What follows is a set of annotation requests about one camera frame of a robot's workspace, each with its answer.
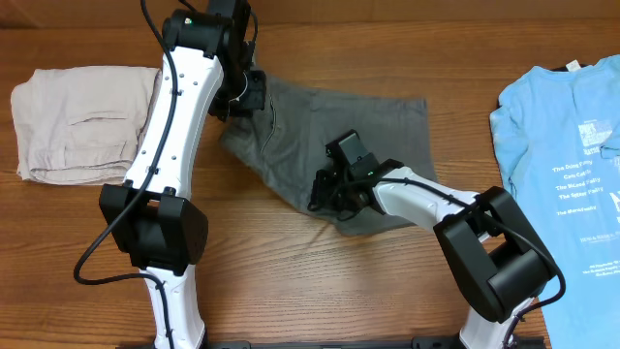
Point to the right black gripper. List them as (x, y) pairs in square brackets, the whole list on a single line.
[(323, 180)]

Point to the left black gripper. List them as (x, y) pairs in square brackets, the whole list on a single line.
[(256, 99)]

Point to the grey shorts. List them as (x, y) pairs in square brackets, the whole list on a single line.
[(285, 143)]

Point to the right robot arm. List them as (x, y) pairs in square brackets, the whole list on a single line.
[(498, 261)]

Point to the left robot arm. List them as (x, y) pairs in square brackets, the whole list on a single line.
[(207, 70)]

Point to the folded beige shorts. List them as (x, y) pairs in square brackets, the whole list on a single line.
[(81, 126)]

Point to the light blue printed t-shirt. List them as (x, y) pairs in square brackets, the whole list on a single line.
[(556, 141)]

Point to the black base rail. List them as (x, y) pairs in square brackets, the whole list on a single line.
[(329, 344)]

